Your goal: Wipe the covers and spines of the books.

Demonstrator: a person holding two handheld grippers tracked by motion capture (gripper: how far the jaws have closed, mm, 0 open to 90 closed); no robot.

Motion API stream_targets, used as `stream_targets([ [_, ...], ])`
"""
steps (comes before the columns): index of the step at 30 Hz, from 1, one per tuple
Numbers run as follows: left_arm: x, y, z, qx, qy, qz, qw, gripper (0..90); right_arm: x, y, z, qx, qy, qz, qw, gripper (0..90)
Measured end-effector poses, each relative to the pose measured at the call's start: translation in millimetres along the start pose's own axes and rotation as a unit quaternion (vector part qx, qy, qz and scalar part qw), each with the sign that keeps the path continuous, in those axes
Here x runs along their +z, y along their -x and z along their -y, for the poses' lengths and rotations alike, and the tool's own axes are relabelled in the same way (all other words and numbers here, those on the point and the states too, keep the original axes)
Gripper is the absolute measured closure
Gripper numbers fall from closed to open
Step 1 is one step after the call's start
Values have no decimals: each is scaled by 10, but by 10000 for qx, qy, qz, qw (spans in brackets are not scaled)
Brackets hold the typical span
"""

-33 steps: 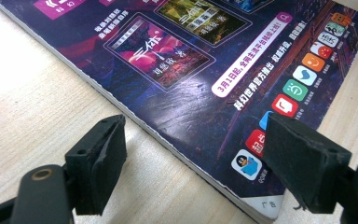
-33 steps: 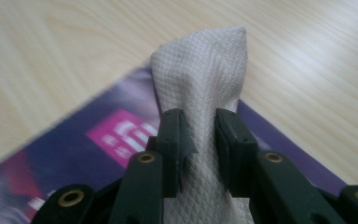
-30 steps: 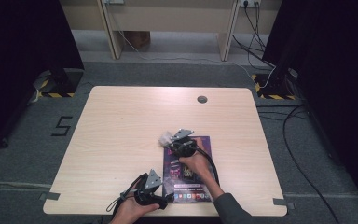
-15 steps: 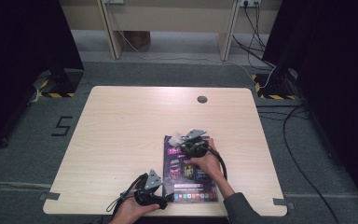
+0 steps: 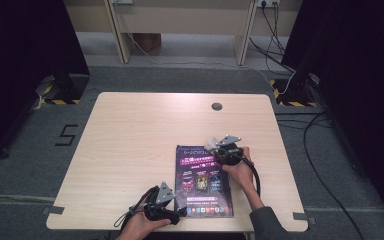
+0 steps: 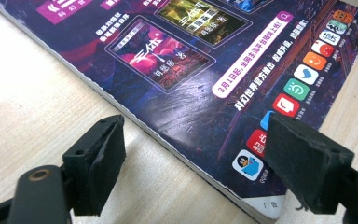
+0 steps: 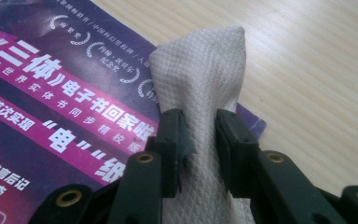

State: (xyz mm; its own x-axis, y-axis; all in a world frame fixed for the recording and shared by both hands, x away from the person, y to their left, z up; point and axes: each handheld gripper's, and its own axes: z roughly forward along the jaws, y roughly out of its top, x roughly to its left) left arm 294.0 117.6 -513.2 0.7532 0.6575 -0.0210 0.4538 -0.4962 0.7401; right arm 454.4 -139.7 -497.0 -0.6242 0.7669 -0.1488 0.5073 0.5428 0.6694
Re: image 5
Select long black floor cable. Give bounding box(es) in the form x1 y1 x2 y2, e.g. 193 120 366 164
302 113 366 240

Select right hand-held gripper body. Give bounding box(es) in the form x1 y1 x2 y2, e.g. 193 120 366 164
214 134 244 167

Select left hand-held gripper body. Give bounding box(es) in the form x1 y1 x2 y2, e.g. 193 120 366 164
143 181 176 221

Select thin black floor cables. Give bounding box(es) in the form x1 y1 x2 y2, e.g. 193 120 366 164
274 112 333 130

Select white wall socket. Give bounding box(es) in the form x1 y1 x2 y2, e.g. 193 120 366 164
256 0 281 8

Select glossy magazine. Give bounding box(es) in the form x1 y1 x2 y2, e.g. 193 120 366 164
174 144 235 218

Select short white cable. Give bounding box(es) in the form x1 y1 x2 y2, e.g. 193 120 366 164
29 94 47 113
279 70 297 96

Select hand-held gripper cable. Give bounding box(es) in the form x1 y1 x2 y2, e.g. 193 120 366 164
241 156 262 198
113 185 159 231

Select long white floor cable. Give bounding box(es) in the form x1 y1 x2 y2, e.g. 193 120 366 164
126 32 276 91

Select person's left hand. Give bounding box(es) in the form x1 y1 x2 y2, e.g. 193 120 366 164
123 206 173 240

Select black stand base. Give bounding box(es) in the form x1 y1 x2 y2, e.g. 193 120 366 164
43 73 90 105
269 74 319 108

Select person's right hand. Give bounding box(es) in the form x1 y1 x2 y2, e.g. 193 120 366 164
221 147 255 193

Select grey tape piece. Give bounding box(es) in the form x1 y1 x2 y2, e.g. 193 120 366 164
42 205 65 216
292 212 317 225

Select brown cardboard box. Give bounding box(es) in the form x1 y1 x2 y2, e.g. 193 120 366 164
133 32 162 53

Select left hand-held gripper cable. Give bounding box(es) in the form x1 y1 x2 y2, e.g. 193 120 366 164
113 185 159 231

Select black curtain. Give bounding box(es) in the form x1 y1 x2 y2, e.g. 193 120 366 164
281 0 384 231
0 0 91 164

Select black cables from socket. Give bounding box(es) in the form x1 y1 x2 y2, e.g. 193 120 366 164
249 3 296 75

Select right hand-held gripper cable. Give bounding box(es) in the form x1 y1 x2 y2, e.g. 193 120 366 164
241 156 262 198

